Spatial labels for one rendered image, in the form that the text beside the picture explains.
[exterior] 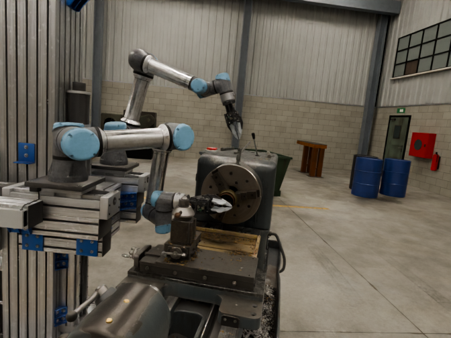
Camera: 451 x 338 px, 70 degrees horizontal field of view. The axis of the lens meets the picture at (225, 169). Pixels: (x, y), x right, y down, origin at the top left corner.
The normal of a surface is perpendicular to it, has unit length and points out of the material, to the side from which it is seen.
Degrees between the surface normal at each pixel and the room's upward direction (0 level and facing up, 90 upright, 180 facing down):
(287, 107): 90
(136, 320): 37
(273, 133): 90
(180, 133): 90
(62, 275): 90
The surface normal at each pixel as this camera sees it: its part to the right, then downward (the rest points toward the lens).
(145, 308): 0.66, -0.72
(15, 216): -0.04, 0.14
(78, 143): 0.51, 0.18
